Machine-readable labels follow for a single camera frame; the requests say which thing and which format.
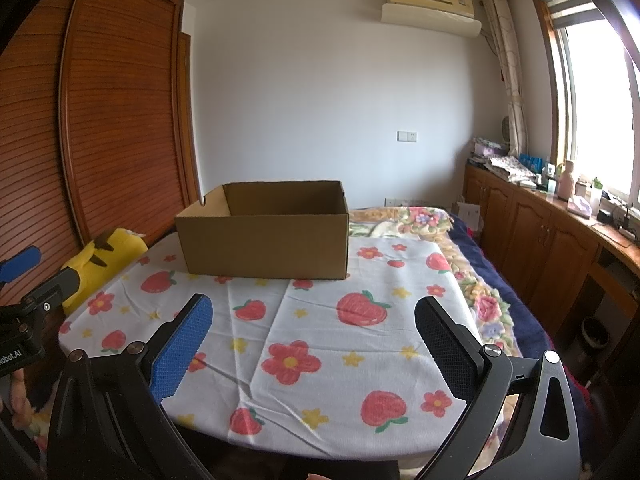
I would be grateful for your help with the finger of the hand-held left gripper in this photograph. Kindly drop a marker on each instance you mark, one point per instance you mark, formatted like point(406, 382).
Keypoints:
point(57, 287)
point(20, 262)

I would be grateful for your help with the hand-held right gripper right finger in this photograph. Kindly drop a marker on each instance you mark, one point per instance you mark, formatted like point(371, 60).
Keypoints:
point(445, 340)

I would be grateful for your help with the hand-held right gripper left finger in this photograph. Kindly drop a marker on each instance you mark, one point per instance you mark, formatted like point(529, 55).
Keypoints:
point(182, 345)

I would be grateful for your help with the brown cardboard box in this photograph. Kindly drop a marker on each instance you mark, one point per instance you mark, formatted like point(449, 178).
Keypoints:
point(260, 247)

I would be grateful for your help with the person's left hand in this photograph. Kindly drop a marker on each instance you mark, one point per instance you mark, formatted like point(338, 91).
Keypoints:
point(20, 395)

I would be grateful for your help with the yellow plush toy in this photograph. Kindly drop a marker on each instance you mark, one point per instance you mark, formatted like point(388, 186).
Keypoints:
point(95, 260)

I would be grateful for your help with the navy bed sheet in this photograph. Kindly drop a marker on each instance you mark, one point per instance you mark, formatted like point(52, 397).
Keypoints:
point(520, 320)

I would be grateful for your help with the small white box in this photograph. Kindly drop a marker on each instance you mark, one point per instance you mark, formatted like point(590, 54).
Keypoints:
point(467, 215)

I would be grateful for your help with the strawberry print tablecloth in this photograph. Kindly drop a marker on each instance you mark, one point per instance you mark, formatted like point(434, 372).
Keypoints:
point(310, 320)

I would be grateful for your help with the wooden cabinet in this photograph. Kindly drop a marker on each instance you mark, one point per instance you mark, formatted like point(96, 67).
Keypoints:
point(535, 230)

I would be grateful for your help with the dark waste bin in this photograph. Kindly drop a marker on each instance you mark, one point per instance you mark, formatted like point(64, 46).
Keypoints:
point(595, 332)

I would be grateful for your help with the wooden slatted wardrobe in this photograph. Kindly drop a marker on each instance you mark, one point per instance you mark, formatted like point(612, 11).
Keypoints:
point(115, 110)

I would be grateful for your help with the folded printed cloth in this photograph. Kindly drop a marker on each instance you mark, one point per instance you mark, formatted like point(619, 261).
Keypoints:
point(510, 167)

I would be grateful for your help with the pink tissue pack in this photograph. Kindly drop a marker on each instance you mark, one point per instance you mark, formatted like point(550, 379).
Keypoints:
point(580, 206)

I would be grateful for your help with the stack of boxes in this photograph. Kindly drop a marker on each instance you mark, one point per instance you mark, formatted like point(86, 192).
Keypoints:
point(487, 150)

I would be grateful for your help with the pink bottle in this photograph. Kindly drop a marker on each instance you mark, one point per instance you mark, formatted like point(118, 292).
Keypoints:
point(567, 180)

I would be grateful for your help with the green capped bottle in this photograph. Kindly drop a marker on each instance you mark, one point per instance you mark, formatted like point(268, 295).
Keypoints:
point(595, 192)

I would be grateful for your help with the white power strip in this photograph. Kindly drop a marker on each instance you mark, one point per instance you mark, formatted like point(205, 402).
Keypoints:
point(629, 233)

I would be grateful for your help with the window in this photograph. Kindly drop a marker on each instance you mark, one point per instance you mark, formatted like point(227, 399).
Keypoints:
point(595, 110)

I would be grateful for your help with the patterned curtain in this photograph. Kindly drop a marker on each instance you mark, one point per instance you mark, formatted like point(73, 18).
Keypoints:
point(510, 70)

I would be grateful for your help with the wall power sockets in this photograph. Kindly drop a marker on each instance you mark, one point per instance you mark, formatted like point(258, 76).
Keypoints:
point(400, 202)

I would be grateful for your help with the white wall switch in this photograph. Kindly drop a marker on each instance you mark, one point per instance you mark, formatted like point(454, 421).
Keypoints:
point(407, 136)

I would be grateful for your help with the wall air conditioner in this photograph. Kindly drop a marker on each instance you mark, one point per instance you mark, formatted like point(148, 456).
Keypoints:
point(430, 10)

